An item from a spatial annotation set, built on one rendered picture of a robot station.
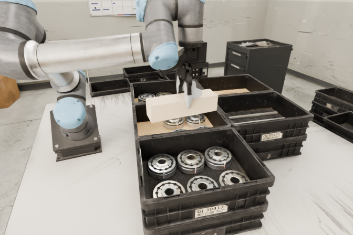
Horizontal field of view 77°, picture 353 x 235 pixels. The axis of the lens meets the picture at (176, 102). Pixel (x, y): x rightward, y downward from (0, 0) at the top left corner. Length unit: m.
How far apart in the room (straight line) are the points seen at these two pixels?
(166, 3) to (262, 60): 2.15
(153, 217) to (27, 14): 0.64
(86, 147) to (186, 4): 0.83
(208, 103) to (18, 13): 0.59
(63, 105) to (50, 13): 3.16
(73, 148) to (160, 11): 0.80
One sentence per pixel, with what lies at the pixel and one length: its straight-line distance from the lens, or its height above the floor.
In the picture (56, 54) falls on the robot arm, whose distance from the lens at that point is 0.60.
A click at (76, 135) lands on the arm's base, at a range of 1.12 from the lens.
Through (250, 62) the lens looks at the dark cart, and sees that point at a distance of 2.60.
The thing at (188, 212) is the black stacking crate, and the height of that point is 0.85.
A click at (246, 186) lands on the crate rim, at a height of 0.93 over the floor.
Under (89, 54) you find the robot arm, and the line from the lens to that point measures 0.57.
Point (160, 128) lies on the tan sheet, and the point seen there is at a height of 0.83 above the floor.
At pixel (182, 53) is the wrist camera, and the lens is 0.69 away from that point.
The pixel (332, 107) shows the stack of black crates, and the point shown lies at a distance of 2.43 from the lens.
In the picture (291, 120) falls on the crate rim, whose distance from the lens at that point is 1.09.
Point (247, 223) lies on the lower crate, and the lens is 0.86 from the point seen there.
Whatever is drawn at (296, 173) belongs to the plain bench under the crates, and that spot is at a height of 0.70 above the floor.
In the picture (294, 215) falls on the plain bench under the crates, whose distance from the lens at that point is 0.99.
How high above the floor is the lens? 1.42
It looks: 26 degrees down
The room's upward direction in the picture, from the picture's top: straight up
